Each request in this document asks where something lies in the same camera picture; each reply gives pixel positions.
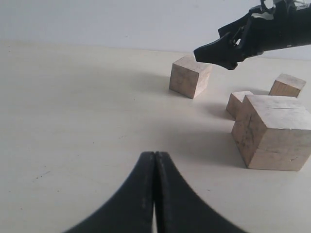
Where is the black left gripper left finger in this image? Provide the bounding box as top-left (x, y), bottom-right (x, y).
top-left (67, 151), bottom-right (155, 233)

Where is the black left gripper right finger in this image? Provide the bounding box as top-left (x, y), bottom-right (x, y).
top-left (154, 152), bottom-right (245, 233)

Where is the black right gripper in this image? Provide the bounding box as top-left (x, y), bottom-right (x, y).
top-left (193, 0), bottom-right (311, 70)

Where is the second largest wooden cube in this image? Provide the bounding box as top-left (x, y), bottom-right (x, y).
top-left (169, 55), bottom-right (212, 99)

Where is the smallest wooden cube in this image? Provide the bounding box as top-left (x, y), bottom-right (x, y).
top-left (226, 91), bottom-right (253, 119)

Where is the third largest wooden cube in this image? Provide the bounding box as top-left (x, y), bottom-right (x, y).
top-left (269, 73), bottom-right (307, 98)

